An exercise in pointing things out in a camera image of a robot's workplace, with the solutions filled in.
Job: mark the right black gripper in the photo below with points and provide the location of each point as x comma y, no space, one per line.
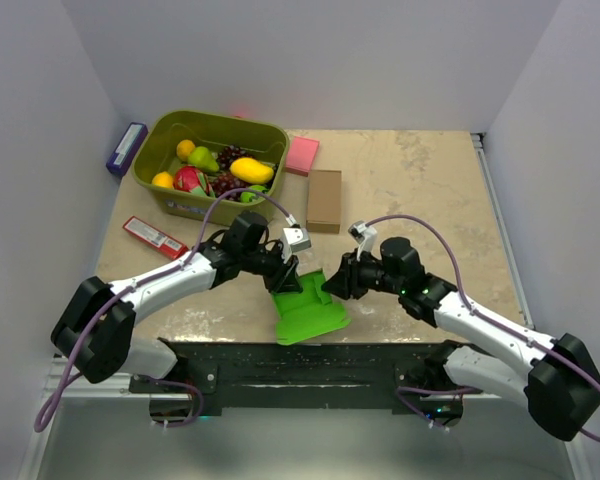
346,281

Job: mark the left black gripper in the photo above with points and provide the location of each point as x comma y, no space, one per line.
285,275

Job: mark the green paper box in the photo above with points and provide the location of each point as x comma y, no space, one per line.
309,314

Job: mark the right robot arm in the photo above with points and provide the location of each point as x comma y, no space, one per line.
555,379

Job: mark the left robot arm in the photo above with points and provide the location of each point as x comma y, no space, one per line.
96,330

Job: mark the red rectangular box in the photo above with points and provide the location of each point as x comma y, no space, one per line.
154,238

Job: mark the brown cardboard box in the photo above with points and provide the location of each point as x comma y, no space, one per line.
324,201

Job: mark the pink box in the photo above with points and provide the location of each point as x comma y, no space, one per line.
301,155

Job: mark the purple blue box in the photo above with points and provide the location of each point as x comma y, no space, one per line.
129,144

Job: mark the green round fruit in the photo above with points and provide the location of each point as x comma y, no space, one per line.
250,195

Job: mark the dark red grapes front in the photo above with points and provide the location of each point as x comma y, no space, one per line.
225,182

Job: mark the yellow mango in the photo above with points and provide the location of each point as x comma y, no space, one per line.
251,171

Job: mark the dark purple grapes back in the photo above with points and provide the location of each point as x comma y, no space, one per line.
229,154

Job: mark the green pear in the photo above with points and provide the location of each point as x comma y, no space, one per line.
203,159

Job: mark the yellow lemon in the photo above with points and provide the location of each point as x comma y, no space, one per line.
163,180

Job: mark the small orange fruit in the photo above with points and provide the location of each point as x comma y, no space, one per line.
184,149

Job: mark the olive green plastic bin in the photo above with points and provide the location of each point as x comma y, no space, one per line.
266,143

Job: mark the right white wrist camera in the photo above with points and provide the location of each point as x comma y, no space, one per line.
365,235

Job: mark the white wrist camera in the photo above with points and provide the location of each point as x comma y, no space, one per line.
294,240
365,235

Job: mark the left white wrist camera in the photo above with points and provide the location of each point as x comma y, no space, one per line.
294,240

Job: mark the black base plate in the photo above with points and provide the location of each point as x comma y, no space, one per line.
399,377

